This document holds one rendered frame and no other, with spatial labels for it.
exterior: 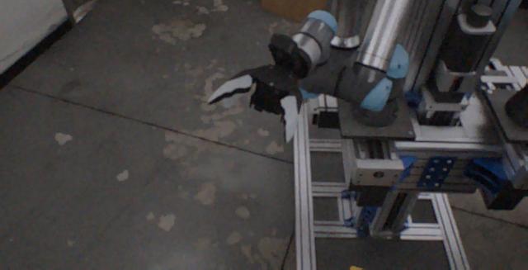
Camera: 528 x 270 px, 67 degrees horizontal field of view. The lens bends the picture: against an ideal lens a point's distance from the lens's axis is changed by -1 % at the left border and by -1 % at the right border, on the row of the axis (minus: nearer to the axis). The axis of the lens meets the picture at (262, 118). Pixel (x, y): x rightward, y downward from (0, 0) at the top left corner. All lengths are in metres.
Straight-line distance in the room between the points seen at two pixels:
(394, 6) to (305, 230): 1.51
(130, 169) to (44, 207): 0.55
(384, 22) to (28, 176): 2.58
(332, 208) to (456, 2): 1.37
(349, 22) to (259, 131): 1.87
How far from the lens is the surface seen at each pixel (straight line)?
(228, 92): 0.70
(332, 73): 0.90
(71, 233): 2.67
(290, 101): 0.70
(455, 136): 1.46
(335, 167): 2.46
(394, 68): 1.14
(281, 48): 0.67
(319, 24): 0.86
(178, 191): 2.63
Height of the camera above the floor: 2.16
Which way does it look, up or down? 47 degrees down
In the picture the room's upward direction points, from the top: straight up
